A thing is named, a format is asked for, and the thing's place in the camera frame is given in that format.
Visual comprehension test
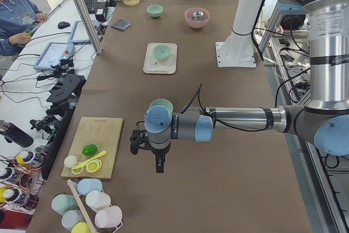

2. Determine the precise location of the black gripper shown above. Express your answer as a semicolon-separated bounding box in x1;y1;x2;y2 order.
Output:
148;138;171;174

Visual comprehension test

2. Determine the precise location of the green bowl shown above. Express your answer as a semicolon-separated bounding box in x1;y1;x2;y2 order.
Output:
147;4;163;18
153;44;172;61
149;98;173;112

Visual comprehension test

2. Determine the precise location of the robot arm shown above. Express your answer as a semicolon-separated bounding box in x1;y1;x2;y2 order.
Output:
130;0;348;173

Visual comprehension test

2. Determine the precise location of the yellow plastic knife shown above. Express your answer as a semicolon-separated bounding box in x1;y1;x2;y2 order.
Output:
72;150;107;169

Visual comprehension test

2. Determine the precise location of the wooden cutting board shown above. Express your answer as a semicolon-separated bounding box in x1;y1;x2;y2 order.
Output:
61;117;123;180

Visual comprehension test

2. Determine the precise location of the lemon slice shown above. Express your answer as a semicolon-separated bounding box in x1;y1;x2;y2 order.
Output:
86;159;102;173
71;167;84;175

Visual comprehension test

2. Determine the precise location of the green lime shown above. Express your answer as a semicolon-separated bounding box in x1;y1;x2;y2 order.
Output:
82;144;98;156

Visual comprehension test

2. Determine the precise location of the white cup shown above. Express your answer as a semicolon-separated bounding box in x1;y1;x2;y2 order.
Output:
85;190;111;212

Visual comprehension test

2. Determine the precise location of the pink cup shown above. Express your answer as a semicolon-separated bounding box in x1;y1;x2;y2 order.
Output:
95;205;123;229

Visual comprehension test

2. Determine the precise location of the light blue cup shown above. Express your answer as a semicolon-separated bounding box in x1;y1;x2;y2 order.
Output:
77;178;103;196

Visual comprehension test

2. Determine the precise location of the white garlic bulb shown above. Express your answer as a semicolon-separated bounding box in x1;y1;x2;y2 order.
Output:
64;155;78;168

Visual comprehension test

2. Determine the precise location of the beige rabbit tray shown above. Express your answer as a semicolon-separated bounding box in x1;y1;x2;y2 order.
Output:
143;43;177;75

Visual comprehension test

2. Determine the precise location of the yellow cup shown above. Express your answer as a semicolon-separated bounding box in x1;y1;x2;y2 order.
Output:
71;222;91;233

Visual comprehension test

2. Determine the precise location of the green bowl on tray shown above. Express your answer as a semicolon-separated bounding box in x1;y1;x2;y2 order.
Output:
153;44;172;61

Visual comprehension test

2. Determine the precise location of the grey blue cup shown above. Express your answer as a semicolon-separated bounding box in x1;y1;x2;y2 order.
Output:
61;210;85;231

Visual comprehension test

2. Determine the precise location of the mint green cup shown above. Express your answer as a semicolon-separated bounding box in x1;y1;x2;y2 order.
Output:
51;194;77;216

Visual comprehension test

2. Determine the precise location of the black tool rack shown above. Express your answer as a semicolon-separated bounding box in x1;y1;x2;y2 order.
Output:
46;74;86;116

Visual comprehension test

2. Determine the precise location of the pink bowl with ice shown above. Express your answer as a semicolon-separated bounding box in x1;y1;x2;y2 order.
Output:
184;8;210;29

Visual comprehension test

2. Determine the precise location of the grey folded cloth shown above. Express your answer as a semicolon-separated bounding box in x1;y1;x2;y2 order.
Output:
111;19;132;32

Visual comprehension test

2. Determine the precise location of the blue teach pendant far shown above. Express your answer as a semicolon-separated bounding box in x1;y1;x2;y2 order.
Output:
68;20;102;45

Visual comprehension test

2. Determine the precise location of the blue teach pendant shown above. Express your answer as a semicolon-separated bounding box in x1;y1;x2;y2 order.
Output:
68;20;102;45
33;42;74;70

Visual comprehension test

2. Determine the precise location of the metal ice scoop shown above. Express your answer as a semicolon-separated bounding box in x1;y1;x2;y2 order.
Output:
191;10;204;20

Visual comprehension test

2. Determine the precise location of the black water bottle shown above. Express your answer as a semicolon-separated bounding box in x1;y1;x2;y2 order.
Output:
1;120;34;148

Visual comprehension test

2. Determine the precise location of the blue teach pendant near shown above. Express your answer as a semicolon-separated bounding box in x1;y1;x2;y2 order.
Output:
33;42;74;70

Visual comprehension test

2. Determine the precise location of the black power adapter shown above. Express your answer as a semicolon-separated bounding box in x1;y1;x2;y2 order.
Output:
95;2;107;21

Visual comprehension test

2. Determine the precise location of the black computer mouse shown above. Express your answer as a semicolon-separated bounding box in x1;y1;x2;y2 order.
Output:
57;21;70;29

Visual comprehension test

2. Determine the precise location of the person in blue hoodie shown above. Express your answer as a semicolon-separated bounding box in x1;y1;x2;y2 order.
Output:
1;0;48;56

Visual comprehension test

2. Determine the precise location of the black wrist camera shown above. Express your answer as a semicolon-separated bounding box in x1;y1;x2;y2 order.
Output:
130;126;149;155

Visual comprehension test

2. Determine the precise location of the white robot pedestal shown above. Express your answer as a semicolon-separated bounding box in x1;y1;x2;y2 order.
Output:
215;0;264;68

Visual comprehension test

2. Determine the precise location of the aluminium frame post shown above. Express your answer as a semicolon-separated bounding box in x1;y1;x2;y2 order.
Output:
73;0;102;55

